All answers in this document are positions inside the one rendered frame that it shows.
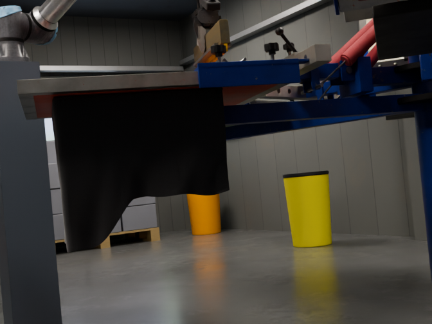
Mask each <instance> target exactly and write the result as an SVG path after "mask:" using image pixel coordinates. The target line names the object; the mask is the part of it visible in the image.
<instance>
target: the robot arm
mask: <svg viewBox="0 0 432 324"><path fill-rule="evenodd" d="M195 1H197V9H196V10H195V11H194V13H193V14H192V22H193V30H194V32H195V34H196V36H197V45H198V46H199V49H200V51H201V52H202V54H204V53H205V51H206V47H205V45H204V43H205V39H204V36H205V34H206V30H210V29H212V27H213V26H214V25H215V24H216V23H217V22H218V20H220V19H221V15H220V16H219V15H218V12H219V11H218V10H220V9H221V3H220V2H219V1H218V0H195ZM75 2H76V0H46V1H45V2H44V3H43V4H42V5H41V6H36V7H35V8H34V9H33V10H32V11H31V12H30V13H23V12H21V11H22V10H21V7H20V6H1V7H0V61H28V62H30V58H29V56H28V54H27V51H26V49H25V47H24V42H26V43H30V44H36V45H47V44H50V43H51V42H53V40H54V39H55V37H56V36H57V35H56V33H57V31H58V28H57V27H58V22H57V21H58V20H59V19H60V18H61V17H62V16H63V15H64V14H65V13H66V12H67V11H68V10H69V8H70V7H71V6H72V5H73V4H74V3H75Z"/></svg>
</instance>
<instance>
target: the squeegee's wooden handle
mask: <svg viewBox="0 0 432 324"><path fill-rule="evenodd" d="M204 39H205V43H204V45H205V47H206V51H207V50H208V49H209V48H210V47H211V46H212V45H213V44H214V43H218V45H222V44H227V43H228V45H229V44H230V32H229V25H228V20H227V19H220V20H218V22H217V23H216V24H215V25H214V26H213V27H212V29H211V30H210V31H209V32H208V33H207V34H206V35H205V36H204ZM193 53H194V60H195V62H196V61H197V60H198V59H199V58H200V57H201V56H202V55H203V54H202V52H201V51H200V49H199V46H198V45H196V47H195V48H194V49H193Z"/></svg>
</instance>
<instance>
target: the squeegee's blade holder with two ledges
mask: <svg viewBox="0 0 432 324"><path fill-rule="evenodd" d="M212 55H213V54H211V47H210V48H209V49H208V50H207V51H206V52H205V53H204V54H203V55H202V56H201V57H200V58H199V59H198V60H197V61H196V62H195V63H194V64H193V66H194V67H197V64H198V63H205V62H206V61H207V60H208V59H209V58H210V57H211V56H212Z"/></svg>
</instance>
